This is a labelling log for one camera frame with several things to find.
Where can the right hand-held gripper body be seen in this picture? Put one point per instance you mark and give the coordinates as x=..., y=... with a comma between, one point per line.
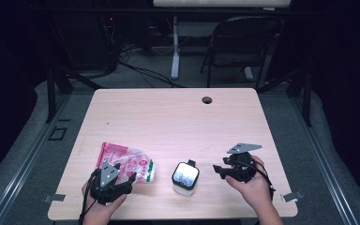
x=240, y=165

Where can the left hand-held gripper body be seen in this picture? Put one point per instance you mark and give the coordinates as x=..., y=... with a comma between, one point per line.
x=106, y=187

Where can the pink and white plastic bag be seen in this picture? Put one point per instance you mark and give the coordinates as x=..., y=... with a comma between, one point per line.
x=128, y=162

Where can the square glass jar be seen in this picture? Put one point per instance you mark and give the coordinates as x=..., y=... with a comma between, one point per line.
x=185, y=179

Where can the person's left hand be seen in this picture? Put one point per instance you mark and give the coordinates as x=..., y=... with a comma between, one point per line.
x=98, y=214

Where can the person's right hand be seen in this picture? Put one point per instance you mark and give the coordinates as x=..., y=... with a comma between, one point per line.
x=256, y=190

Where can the black folding chair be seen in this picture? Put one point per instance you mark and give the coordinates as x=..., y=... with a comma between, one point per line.
x=247, y=34

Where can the white desk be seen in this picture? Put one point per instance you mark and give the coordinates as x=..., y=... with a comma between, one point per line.
x=222, y=2

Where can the grey metal table bracket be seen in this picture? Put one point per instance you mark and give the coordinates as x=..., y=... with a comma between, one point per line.
x=54, y=198
x=292, y=196

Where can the aluminium floor rail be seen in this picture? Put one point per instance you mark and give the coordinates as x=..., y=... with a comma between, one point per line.
x=28, y=162
x=325, y=162

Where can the black metal stand frame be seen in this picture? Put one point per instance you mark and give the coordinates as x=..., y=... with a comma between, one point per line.
x=50, y=100
x=307, y=100

